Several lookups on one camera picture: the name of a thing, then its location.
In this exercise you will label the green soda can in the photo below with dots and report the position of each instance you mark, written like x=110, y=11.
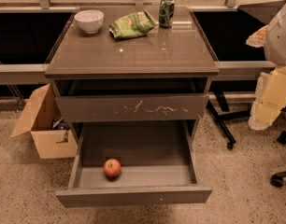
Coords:
x=166, y=13

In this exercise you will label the cardboard box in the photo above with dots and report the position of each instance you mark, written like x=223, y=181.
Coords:
x=37, y=117

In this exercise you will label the white ceramic bowl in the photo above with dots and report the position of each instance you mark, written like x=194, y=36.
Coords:
x=89, y=21

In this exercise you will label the open middle drawer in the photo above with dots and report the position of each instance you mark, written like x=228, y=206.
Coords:
x=157, y=163

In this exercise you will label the green chip bag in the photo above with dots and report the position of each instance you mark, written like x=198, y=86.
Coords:
x=132, y=25

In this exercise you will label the grey top drawer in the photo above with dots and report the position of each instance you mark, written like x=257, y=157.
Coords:
x=131, y=99

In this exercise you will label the black table with legs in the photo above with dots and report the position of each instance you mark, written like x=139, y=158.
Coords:
x=240, y=65

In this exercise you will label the red apple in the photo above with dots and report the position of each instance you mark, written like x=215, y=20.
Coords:
x=112, y=168

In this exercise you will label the grey drawer cabinet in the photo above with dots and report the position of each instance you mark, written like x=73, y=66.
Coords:
x=175, y=52

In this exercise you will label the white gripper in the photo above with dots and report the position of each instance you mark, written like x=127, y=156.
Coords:
x=280, y=39

